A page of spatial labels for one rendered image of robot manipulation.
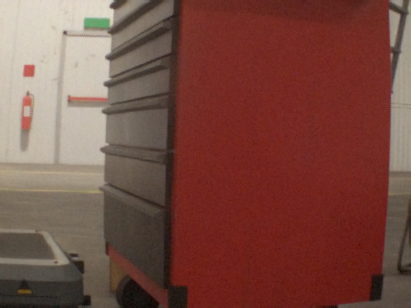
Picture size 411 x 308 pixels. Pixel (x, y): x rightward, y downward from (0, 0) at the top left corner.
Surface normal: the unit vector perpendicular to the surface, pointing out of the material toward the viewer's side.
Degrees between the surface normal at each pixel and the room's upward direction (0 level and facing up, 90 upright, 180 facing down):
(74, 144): 90
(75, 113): 90
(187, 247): 90
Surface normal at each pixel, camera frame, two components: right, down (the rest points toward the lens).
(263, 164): 0.32, 0.04
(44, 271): 0.26, -0.68
